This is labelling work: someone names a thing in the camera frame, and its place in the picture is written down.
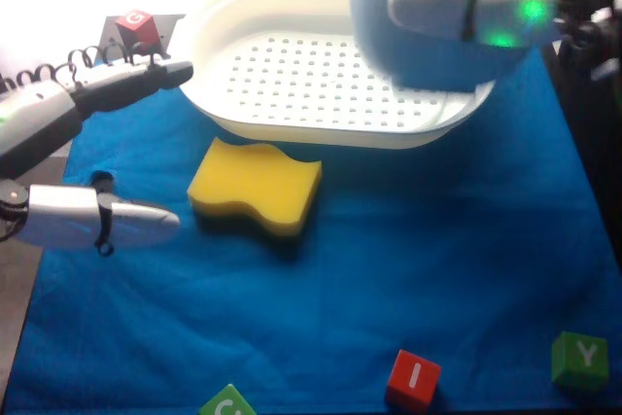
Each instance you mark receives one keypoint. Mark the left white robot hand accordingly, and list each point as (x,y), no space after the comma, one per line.
(39,109)

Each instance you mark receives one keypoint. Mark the light blue bowl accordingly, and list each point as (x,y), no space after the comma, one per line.
(427,65)

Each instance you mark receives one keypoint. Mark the white perforated drain tray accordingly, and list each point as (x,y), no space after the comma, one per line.
(301,84)

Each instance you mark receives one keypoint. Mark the yellow sponge with green layer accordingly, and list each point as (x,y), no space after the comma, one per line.
(252,182)

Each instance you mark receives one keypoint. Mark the red block letter G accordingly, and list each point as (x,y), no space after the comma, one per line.
(136,28)

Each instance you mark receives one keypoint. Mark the blue cloth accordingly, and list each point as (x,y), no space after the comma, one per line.
(311,298)

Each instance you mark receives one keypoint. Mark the green block white letter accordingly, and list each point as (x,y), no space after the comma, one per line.
(226,403)

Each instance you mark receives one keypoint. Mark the green block letter Y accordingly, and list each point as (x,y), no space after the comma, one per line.
(578,361)

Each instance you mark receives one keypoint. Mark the red block letter I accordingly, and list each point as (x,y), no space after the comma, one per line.
(413,378)

